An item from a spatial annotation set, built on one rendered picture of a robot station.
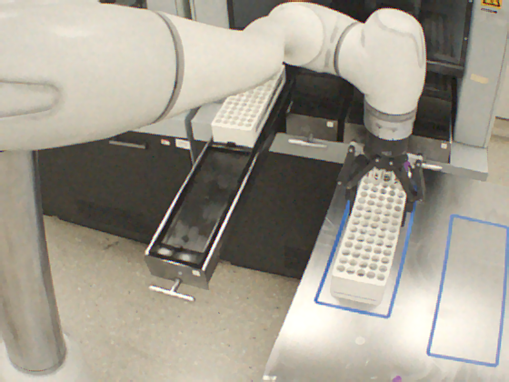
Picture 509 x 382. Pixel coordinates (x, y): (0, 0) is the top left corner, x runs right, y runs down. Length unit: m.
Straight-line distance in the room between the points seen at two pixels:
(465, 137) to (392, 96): 0.66
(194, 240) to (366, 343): 0.42
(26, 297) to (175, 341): 1.27
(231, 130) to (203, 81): 0.80
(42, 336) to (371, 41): 0.62
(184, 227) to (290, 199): 0.53
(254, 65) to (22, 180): 0.27
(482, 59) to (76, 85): 1.07
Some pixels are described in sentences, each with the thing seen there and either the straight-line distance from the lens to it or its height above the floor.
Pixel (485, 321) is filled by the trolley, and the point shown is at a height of 0.82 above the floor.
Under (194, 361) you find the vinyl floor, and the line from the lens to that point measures 1.82.
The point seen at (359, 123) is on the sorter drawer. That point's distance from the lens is 1.31.
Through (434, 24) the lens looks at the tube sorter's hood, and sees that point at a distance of 1.21.
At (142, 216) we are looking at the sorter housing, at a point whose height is 0.25.
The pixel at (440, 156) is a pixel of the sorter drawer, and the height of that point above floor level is 0.75.
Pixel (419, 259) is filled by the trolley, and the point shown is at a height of 0.82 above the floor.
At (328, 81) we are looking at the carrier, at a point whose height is 0.87.
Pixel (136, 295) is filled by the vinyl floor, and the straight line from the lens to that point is 2.02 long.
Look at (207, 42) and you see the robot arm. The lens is 0.43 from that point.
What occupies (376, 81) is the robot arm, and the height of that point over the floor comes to 1.20.
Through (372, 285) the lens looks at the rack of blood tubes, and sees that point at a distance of 0.89.
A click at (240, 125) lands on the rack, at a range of 1.23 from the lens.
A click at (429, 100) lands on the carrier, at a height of 0.87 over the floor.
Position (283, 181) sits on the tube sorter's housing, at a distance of 1.50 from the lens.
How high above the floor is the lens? 1.62
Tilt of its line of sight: 45 degrees down
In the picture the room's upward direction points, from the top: 6 degrees counter-clockwise
